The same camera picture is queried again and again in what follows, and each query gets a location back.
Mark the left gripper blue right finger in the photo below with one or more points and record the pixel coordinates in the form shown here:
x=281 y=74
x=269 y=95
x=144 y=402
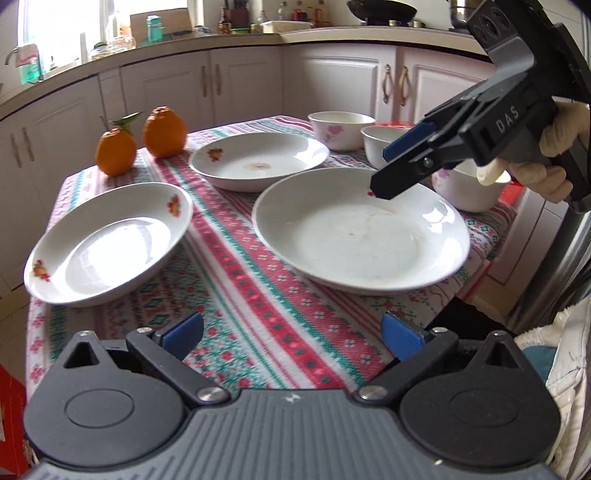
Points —
x=401 y=337

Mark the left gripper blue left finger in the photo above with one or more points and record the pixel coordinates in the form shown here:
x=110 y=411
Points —
x=180 y=338

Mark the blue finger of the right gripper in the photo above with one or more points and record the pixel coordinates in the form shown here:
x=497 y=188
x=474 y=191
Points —
x=400 y=175
x=409 y=140

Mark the white floral bowl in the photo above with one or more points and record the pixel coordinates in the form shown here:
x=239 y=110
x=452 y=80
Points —
x=376 y=138
x=461 y=187
x=340 y=131

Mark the large white plate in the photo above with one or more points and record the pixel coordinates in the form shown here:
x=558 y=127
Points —
x=329 y=226

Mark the white fruit plate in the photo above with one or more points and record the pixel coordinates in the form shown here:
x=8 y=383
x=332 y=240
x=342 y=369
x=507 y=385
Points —
x=109 y=245

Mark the white stained plate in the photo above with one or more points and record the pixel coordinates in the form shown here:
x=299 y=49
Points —
x=251 y=162

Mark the right gloved hand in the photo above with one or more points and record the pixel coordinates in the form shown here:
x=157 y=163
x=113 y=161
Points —
x=571 y=123

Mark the patterned tablecloth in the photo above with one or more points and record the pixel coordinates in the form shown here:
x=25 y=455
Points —
x=265 y=326

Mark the red printed box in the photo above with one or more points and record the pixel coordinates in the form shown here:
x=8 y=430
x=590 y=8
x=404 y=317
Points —
x=511 y=193

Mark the black wok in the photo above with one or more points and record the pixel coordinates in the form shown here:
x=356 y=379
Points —
x=381 y=12

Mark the white rectangular tray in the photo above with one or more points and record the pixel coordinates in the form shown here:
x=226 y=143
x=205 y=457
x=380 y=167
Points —
x=284 y=26

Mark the orange with leaf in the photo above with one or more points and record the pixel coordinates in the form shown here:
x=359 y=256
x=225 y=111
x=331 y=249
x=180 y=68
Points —
x=116 y=149

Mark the red cardboard box on floor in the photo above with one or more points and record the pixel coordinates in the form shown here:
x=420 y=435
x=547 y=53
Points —
x=13 y=460

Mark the bumpy orange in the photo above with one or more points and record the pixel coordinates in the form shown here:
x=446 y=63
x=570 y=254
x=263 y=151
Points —
x=164 y=133

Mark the knife block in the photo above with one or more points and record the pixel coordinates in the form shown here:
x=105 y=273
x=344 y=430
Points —
x=237 y=13

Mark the dark soy sauce bottle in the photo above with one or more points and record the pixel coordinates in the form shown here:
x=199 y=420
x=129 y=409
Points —
x=224 y=24

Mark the wooden cutting board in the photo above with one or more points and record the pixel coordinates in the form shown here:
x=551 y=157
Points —
x=170 y=24

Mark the teal water bottle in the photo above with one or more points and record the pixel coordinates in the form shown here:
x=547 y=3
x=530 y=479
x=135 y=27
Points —
x=153 y=29

